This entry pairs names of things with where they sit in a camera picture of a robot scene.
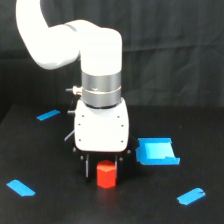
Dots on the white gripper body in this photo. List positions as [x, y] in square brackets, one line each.
[102, 131]

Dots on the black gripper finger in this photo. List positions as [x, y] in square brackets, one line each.
[86, 167]
[119, 165]

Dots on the red hexagonal block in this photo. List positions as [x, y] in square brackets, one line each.
[106, 174]

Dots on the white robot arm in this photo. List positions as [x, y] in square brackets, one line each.
[98, 49]

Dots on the blue tape strip far left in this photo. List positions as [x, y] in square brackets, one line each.
[48, 115]

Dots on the blue tape strip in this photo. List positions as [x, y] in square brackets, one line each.
[191, 196]
[20, 188]
[48, 115]

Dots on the blue tape strip near left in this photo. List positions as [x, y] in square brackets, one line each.
[20, 188]

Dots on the blue tape strip near right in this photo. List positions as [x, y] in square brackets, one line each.
[191, 196]

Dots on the black backdrop cloth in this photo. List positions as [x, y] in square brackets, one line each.
[173, 52]

